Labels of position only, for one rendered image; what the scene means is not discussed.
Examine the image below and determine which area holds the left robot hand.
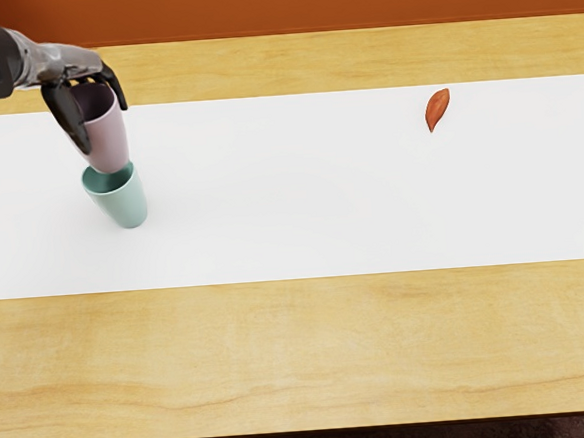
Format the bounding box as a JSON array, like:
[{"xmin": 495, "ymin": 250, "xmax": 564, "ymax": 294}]
[{"xmin": 10, "ymin": 27, "xmax": 133, "ymax": 161}]

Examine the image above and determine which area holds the pale pink cup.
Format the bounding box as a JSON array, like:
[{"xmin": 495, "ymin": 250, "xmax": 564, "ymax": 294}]
[{"xmin": 68, "ymin": 80, "xmax": 133, "ymax": 177}]

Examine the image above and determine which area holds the mint green cup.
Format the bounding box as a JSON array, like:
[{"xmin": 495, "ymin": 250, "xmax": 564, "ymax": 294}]
[{"xmin": 80, "ymin": 159, "xmax": 150, "ymax": 233}]

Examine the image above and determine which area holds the orange sweet potato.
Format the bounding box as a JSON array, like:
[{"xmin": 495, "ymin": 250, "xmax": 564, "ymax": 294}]
[{"xmin": 422, "ymin": 87, "xmax": 454, "ymax": 134}]

